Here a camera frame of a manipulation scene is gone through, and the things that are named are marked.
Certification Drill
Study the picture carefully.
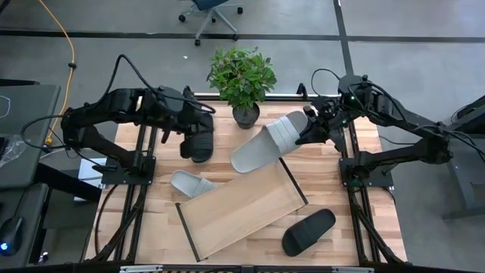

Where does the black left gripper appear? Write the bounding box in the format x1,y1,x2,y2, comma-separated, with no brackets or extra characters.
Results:
161,86,214,159

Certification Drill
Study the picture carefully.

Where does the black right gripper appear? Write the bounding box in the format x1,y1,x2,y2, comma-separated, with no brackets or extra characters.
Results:
294,96,346,147

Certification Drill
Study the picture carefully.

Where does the black slide sandal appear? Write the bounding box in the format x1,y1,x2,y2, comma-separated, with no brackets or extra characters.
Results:
189,113,215,164
281,208,337,258

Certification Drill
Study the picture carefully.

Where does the grey slide sandal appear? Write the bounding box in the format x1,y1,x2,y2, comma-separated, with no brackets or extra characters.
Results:
170,169,219,199
230,109,310,174

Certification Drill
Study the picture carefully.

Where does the leafy tree in black pot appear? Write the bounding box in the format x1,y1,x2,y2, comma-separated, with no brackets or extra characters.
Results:
206,45,278,130

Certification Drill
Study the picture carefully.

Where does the office chair with castors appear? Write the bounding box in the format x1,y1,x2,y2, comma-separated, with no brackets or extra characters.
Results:
177,0,244,47

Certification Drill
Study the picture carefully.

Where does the grey desk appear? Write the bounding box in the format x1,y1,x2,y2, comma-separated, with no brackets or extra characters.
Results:
0,184,50,270
0,83,61,190

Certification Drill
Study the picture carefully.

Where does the grey side table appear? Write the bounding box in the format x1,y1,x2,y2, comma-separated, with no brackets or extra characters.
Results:
441,128,485,221

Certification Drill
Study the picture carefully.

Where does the black flat device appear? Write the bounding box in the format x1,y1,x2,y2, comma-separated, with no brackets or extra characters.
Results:
449,94,485,133

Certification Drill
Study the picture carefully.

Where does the clear plastic bag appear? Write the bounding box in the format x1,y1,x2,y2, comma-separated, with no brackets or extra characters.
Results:
0,133,31,170

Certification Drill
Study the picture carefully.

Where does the black computer mouse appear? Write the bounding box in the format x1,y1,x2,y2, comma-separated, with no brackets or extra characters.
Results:
0,215,23,257

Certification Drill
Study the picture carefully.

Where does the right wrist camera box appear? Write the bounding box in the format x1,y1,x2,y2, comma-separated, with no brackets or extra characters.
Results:
302,105,318,123

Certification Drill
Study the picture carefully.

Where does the black metal table frame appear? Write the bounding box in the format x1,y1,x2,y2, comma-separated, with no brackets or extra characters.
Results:
85,83,408,273

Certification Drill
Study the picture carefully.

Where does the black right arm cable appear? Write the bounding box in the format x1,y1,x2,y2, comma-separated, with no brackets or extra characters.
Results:
310,67,342,96

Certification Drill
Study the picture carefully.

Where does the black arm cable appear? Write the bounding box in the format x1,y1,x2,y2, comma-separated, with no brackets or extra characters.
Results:
310,67,342,96
94,54,217,115

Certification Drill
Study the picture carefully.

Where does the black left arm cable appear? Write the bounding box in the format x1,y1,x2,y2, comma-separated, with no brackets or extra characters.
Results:
94,54,217,115

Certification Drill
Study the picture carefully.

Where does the yellow cable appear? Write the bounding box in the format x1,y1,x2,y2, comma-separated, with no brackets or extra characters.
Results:
36,0,77,147

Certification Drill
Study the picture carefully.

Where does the silver bracket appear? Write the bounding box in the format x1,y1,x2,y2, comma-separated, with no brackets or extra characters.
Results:
331,266,374,273
119,265,164,273

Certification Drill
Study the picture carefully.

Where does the white cable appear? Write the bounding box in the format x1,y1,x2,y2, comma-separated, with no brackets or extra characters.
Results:
0,94,11,119

